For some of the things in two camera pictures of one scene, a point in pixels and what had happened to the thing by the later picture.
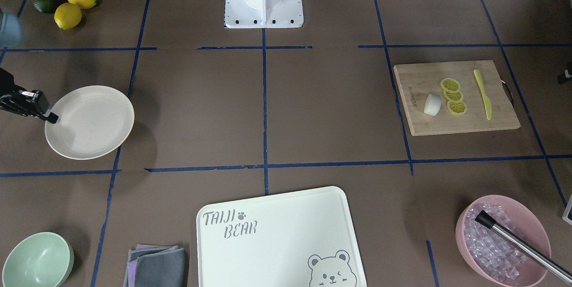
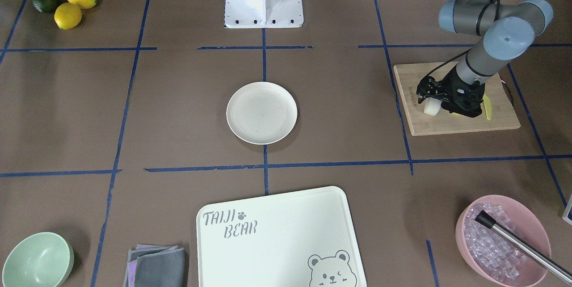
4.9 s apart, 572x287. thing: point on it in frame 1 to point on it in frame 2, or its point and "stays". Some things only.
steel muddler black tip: (524, 247) stays
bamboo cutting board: (415, 82) stays
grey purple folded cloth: (152, 266) stays
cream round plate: (93, 121) to (262, 113)
